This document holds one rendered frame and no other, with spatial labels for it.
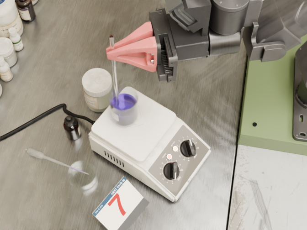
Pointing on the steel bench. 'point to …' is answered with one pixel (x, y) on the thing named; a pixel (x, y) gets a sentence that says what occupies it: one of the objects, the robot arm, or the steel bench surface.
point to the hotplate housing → (113, 155)
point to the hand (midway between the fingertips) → (112, 53)
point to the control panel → (189, 161)
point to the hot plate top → (136, 129)
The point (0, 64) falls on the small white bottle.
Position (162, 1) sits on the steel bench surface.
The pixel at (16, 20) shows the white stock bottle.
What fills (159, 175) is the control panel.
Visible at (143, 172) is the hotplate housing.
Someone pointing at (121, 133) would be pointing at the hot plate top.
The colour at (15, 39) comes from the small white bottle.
